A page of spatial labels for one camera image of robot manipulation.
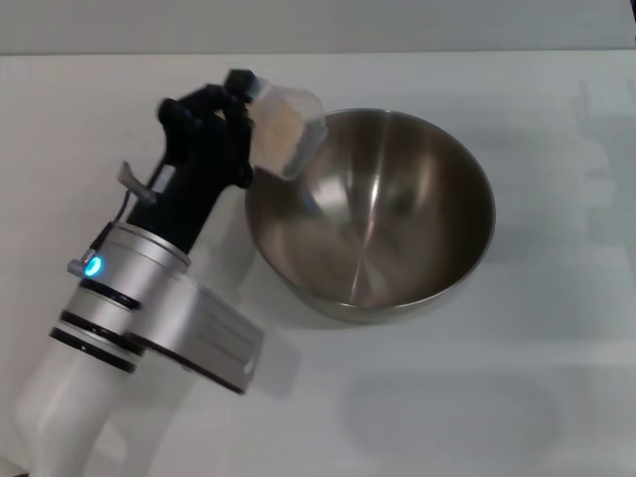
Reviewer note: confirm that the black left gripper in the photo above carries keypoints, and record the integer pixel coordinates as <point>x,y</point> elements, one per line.
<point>194,179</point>

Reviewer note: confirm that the white rice grains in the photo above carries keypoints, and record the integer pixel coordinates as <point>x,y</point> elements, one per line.
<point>275,130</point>

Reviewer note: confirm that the clear plastic measuring cup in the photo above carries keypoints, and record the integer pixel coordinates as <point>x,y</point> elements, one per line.
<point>308,124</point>

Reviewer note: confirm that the stainless steel mixing bowl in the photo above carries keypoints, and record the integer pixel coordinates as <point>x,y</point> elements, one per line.
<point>397,223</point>

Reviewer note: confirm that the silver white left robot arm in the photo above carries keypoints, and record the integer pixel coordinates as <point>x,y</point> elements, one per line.
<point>149,268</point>

